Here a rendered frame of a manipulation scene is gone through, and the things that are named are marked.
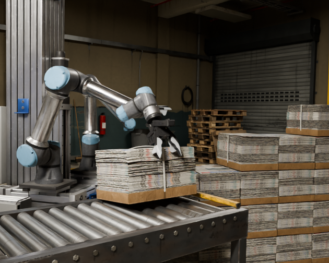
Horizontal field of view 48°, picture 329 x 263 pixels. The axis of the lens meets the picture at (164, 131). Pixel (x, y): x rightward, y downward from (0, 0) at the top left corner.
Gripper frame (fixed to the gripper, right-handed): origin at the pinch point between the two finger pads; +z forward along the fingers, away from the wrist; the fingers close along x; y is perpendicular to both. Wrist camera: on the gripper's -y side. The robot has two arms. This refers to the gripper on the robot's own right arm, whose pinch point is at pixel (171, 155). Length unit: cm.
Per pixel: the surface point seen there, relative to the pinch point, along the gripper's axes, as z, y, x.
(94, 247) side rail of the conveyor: 31, -4, 46
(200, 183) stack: -5, 58, -64
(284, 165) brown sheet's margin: 0, 34, -121
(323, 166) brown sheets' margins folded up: 8, 25, -151
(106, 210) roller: 10.8, 26.4, 22.2
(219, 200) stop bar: 20.8, 9.1, -25.5
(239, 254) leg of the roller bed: 46, 8, -23
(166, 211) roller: 19.8, 13.3, 2.1
